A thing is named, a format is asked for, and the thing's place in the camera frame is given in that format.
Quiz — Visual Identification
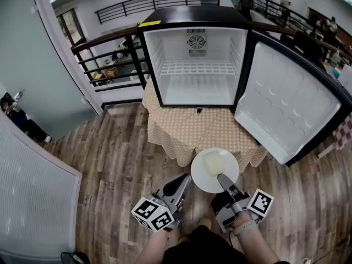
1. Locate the striped glass partition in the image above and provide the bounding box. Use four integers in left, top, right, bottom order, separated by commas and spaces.
0, 114, 83, 258

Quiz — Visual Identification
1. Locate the black metal railing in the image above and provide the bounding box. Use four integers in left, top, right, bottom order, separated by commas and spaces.
95, 0, 221, 25

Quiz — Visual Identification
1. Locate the white object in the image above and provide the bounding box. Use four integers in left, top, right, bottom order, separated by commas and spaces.
201, 150, 227, 177

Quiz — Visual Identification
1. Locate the frosted glass door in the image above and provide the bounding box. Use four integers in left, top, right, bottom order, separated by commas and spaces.
0, 0, 97, 141

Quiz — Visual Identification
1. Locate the beige wristband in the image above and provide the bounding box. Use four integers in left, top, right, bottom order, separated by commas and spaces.
233, 219, 257, 237

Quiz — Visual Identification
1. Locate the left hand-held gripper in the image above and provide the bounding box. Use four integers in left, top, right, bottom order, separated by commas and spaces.
130, 174, 193, 233

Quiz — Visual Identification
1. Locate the black mini fridge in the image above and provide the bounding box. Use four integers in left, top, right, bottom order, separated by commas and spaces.
137, 5, 352, 168

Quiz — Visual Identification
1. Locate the clear plastic bottle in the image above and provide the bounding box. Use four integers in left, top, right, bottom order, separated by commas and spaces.
331, 49, 342, 68

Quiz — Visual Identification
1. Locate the white round plate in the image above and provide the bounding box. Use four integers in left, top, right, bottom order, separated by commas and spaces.
190, 147, 239, 194

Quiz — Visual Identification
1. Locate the person's black t-shirt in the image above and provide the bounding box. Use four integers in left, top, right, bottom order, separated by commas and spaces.
164, 224, 247, 264

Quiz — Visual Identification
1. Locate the wooden-top black railing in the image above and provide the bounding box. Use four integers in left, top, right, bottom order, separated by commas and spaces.
70, 20, 352, 93

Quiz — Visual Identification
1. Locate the white box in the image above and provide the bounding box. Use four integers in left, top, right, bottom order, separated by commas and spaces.
339, 64, 352, 93

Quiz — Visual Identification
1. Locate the red checkered tablecloth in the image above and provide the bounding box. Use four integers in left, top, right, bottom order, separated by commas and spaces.
331, 119, 352, 151

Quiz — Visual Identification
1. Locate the black stair railing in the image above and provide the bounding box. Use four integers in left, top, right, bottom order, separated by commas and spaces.
251, 0, 311, 32

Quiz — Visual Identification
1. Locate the person's right forearm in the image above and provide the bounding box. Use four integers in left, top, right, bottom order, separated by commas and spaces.
232, 210, 281, 264

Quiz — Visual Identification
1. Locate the beige checkered tablecloth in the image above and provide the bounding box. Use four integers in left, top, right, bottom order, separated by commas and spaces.
141, 80, 269, 173

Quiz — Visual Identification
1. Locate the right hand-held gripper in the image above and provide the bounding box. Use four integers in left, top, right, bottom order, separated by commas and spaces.
211, 173, 275, 233

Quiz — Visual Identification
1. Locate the person's left forearm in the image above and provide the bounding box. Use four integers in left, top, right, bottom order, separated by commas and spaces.
134, 228, 177, 264

